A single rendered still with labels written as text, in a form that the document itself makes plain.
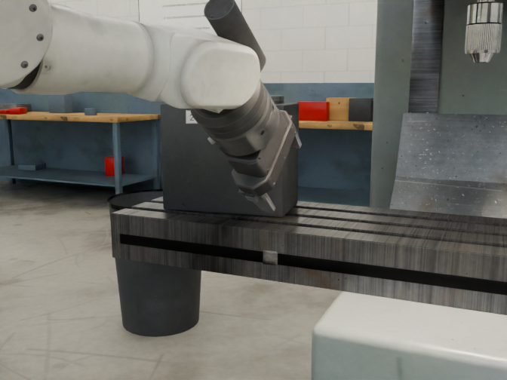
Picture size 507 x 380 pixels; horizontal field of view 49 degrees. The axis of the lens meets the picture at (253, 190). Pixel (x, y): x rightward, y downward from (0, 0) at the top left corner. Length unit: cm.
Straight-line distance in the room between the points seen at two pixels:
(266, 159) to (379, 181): 62
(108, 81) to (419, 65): 86
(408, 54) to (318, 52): 407
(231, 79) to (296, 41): 484
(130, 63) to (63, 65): 7
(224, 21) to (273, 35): 489
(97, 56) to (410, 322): 50
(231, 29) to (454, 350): 43
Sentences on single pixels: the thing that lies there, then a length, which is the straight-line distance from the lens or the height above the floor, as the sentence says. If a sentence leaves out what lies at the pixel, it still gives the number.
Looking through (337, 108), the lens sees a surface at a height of 98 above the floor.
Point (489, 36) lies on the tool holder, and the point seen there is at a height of 122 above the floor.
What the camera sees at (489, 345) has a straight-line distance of 72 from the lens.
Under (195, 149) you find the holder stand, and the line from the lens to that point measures 95.
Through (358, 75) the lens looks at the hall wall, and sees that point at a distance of 521.
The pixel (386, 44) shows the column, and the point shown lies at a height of 125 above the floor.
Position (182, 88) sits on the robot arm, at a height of 115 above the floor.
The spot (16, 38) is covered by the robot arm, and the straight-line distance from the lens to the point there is 40.
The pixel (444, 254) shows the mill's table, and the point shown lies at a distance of 79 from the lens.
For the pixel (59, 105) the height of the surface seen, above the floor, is 97.
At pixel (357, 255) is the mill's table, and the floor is 92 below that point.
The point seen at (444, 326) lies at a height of 86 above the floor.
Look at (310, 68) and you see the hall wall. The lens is 533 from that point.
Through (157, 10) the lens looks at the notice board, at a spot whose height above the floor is 194.
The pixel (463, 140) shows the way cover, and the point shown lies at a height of 105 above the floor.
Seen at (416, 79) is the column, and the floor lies 117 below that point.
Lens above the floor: 115
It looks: 10 degrees down
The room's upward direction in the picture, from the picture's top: straight up
